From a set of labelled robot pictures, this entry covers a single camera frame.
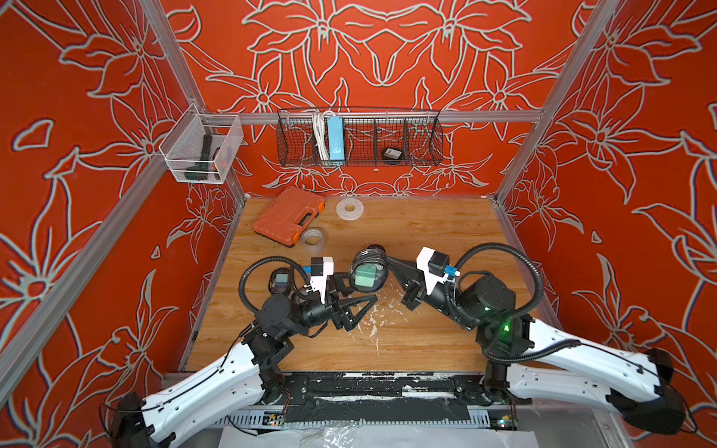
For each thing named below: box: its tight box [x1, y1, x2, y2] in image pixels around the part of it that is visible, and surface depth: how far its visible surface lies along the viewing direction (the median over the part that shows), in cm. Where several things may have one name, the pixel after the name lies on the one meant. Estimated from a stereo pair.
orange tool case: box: [253, 185, 325, 248], surface depth 109 cm
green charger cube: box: [354, 263, 377, 288], surface depth 55 cm
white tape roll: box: [336, 197, 365, 222], surface depth 116 cm
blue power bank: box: [326, 115, 346, 167], surface depth 92 cm
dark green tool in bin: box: [183, 134, 212, 182], surface depth 83 cm
